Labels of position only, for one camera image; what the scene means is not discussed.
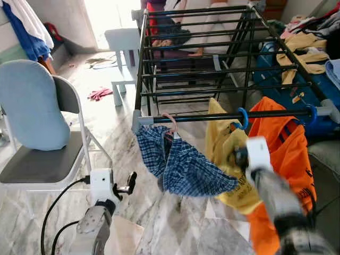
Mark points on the blue storage bin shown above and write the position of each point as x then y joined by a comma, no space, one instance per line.
324,98

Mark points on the tan flat floor item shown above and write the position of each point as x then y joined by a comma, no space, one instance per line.
101,61

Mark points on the black clothes drying rack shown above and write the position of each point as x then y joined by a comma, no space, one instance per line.
141,122

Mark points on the pink hanger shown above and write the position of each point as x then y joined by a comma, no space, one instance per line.
174,126

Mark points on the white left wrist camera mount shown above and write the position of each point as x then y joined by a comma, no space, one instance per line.
101,183

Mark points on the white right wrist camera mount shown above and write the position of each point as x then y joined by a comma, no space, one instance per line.
259,154

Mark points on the light blue towel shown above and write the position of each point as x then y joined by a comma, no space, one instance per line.
333,74

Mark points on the blue seat cushion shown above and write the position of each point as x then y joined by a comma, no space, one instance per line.
32,106

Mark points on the yellow garment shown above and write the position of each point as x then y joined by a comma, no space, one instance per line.
223,143

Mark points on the hanging white garment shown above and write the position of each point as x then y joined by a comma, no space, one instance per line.
29,21

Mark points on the red cloth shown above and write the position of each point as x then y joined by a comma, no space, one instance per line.
100,94

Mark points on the grey sofa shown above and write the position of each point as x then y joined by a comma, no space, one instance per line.
326,159

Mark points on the tan garment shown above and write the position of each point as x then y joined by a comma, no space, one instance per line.
303,45

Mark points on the red bag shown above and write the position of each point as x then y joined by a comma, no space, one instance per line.
53,34

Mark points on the white plastic stool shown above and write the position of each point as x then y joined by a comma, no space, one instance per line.
121,40

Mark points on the dark grey folding chair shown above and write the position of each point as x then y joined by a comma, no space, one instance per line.
37,164

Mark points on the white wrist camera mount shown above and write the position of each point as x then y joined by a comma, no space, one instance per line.
101,183
259,154

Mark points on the hanging blue garment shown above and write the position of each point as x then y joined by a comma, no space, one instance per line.
29,48

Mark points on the orange garment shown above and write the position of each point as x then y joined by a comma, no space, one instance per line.
289,159

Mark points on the blue plaid garment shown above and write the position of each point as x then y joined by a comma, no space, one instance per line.
186,170

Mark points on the blue plastic hanger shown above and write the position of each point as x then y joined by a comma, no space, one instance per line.
314,112
247,118

